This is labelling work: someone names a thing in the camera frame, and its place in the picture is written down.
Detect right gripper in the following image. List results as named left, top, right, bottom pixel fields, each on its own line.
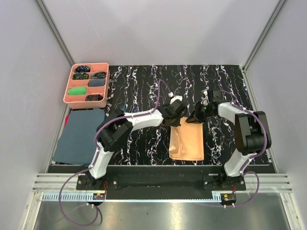
left=186, top=101, right=214, bottom=124

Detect peach cloth napkin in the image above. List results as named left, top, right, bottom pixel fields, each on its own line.
left=169, top=117, right=204, bottom=161

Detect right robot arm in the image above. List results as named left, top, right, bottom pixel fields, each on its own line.
left=186, top=90, right=272, bottom=190

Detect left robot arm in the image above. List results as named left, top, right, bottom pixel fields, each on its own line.
left=87, top=96, right=187, bottom=190

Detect blue grey folded napkin stack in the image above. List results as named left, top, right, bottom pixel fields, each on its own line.
left=53, top=108, right=105, bottom=165

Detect black marble pattern mat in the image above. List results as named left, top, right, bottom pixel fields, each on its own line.
left=105, top=65, right=252, bottom=165

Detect blue plastic fork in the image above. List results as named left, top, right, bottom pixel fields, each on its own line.
left=120, top=105, right=126, bottom=113

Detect blue patterned roll right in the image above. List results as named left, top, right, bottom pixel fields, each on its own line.
left=92, top=71, right=106, bottom=79

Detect dark patterned cloth roll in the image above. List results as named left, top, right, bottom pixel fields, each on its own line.
left=85, top=94, right=103, bottom=102

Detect grey folded cloth in tray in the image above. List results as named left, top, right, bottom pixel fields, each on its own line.
left=88, top=79, right=106, bottom=87

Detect pink divided organizer tray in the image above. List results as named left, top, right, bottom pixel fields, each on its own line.
left=63, top=62, right=110, bottom=109

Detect blue yellow patterned roll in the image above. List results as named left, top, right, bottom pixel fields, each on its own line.
left=72, top=72, right=89, bottom=80

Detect green rolled cloth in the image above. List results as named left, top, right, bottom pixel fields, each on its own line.
left=67, top=87, right=87, bottom=96

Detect blue patterned roll top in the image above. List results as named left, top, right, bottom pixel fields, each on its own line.
left=74, top=65, right=90, bottom=73

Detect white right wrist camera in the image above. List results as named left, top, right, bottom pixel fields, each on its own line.
left=201, top=90, right=208, bottom=102

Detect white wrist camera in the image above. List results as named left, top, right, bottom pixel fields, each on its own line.
left=201, top=90, right=208, bottom=102
left=168, top=92, right=182, bottom=104

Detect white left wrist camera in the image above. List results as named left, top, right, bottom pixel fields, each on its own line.
left=168, top=92, right=182, bottom=104

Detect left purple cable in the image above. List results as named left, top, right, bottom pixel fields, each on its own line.
left=57, top=79, right=175, bottom=227

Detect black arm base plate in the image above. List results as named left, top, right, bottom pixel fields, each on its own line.
left=76, top=165, right=246, bottom=191

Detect right rear aluminium post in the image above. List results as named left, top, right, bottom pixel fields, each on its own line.
left=242, top=0, right=287, bottom=71

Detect aluminium post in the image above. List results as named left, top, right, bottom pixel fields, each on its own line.
left=34, top=0, right=75, bottom=66
left=242, top=0, right=287, bottom=71

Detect aluminium frame rail front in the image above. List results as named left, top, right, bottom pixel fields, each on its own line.
left=33, top=173, right=292, bottom=203

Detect left rear aluminium post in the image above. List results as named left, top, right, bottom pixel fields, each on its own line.
left=34, top=0, right=75, bottom=66

